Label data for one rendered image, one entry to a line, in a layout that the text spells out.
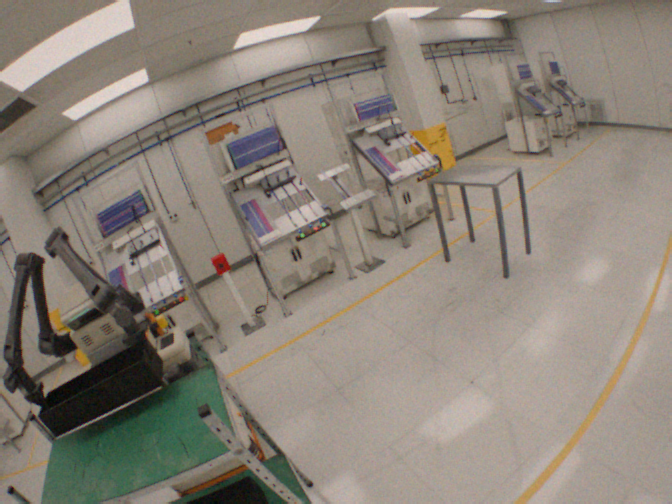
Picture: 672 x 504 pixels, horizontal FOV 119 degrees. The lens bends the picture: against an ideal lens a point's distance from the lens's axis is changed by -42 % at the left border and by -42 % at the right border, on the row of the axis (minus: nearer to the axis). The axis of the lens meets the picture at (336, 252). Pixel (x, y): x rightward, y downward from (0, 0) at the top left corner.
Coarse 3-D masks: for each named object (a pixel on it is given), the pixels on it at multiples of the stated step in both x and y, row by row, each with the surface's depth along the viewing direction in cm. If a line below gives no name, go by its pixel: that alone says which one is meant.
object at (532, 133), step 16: (512, 64) 455; (528, 64) 468; (496, 80) 495; (512, 80) 462; (528, 80) 468; (512, 96) 486; (528, 96) 465; (544, 96) 480; (544, 112) 448; (560, 112) 462; (512, 128) 523; (528, 128) 491; (544, 128) 496; (512, 144) 542; (528, 144) 509; (544, 144) 503
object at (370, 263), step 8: (344, 192) 316; (352, 216) 326; (360, 224) 332; (360, 232) 334; (360, 240) 336; (368, 248) 342; (368, 256) 344; (360, 264) 357; (368, 264) 347; (376, 264) 345; (368, 272) 336
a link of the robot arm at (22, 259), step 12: (24, 264) 84; (36, 264) 90; (36, 276) 91; (36, 288) 92; (36, 300) 92; (36, 312) 92; (48, 312) 98; (48, 324) 96; (48, 336) 94; (60, 348) 100
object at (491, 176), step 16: (448, 176) 265; (464, 176) 252; (480, 176) 240; (496, 176) 228; (432, 192) 274; (464, 192) 297; (496, 192) 217; (464, 208) 305; (496, 208) 224; (528, 224) 251; (528, 240) 256; (448, 256) 299
